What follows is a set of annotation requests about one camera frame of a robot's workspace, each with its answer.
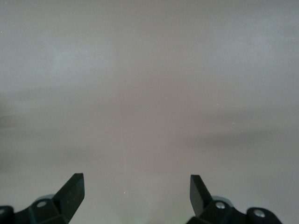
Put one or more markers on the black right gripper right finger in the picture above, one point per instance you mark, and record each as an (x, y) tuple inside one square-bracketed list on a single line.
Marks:
[(199, 198)]

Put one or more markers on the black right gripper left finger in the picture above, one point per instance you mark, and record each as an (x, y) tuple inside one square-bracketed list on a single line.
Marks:
[(71, 193)]

